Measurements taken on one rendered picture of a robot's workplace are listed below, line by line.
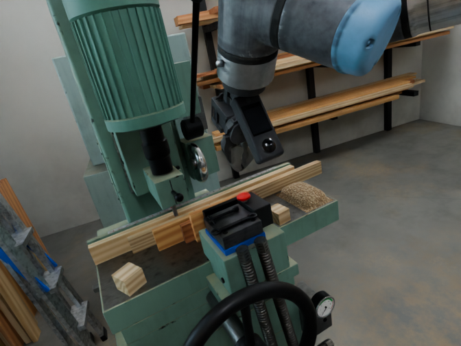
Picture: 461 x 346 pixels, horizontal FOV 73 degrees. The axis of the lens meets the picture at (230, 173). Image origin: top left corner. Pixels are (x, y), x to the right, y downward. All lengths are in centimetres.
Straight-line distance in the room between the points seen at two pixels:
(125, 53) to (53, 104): 246
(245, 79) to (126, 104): 27
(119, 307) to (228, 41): 52
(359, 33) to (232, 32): 16
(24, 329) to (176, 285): 163
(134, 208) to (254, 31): 68
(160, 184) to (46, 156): 251
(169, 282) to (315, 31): 53
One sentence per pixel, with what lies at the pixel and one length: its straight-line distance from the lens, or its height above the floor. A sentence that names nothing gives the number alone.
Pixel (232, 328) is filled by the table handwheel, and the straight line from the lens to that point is 66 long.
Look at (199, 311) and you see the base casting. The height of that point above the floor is 79.
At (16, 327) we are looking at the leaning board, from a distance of 223.
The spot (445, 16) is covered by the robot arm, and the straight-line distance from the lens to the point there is 51.
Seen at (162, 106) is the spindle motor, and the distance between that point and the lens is 65.
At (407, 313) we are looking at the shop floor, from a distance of 182.
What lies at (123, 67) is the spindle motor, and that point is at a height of 132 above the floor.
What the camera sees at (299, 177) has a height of 92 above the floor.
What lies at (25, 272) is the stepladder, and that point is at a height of 64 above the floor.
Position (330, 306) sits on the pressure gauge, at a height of 65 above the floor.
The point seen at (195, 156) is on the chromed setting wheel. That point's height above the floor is 105.
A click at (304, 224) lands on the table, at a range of 80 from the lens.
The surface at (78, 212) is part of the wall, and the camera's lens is 332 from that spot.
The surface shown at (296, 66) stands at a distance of 288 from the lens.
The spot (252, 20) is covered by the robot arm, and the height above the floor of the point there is 134.
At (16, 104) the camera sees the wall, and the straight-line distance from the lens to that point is 313.
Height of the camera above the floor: 132
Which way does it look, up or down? 22 degrees down
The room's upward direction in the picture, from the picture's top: 12 degrees counter-clockwise
